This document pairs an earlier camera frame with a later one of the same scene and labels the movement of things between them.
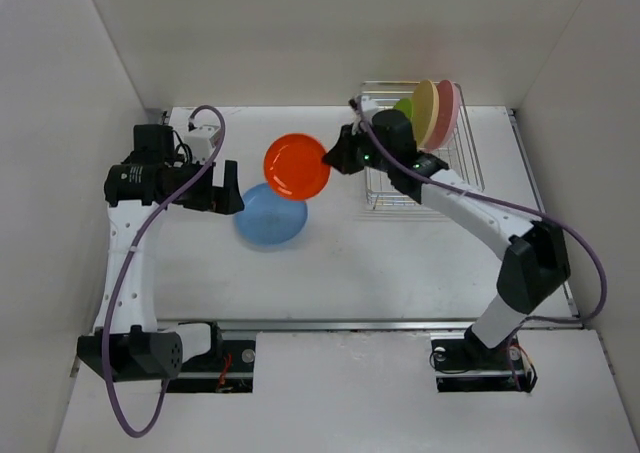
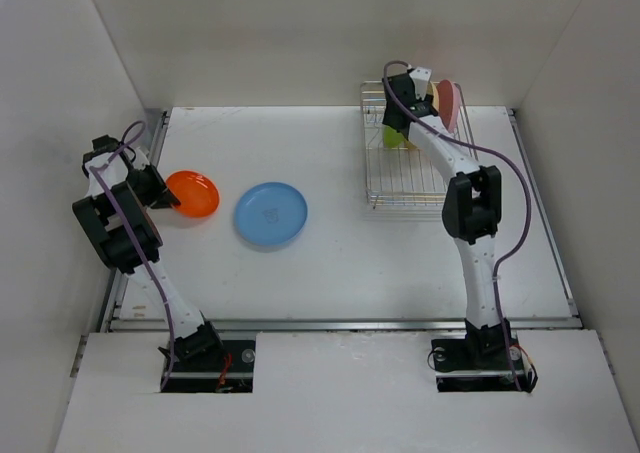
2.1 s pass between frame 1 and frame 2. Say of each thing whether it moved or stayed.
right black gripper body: moved
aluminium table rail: stayed
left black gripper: moved
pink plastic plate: stayed
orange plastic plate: moved
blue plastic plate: stayed
